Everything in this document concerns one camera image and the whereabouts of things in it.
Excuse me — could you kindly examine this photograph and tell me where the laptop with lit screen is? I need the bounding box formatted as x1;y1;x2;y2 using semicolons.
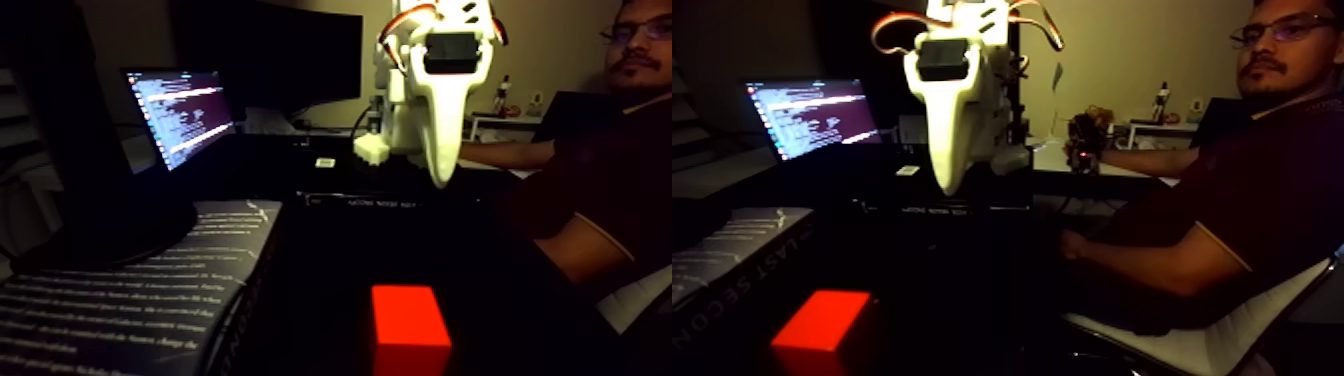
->
123;68;883;175

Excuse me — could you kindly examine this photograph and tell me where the dark book white print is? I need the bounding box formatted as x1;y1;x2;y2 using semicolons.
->
0;199;815;376

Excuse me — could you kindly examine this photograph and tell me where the black computer monitor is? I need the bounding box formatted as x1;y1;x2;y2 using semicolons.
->
173;0;1020;117

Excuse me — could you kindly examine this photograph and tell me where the person's left hand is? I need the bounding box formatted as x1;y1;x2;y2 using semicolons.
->
1058;228;1091;264

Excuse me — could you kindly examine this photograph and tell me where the large black object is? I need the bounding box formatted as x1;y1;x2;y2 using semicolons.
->
0;0;201;277

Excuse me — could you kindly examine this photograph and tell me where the red cube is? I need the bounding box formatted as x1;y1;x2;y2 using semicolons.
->
369;283;878;376

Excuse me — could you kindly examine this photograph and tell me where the person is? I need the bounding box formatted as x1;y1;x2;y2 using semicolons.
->
514;0;1344;337

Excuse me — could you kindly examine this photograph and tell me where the dark leader arm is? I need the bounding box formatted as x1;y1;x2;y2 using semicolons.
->
1065;105;1106;178

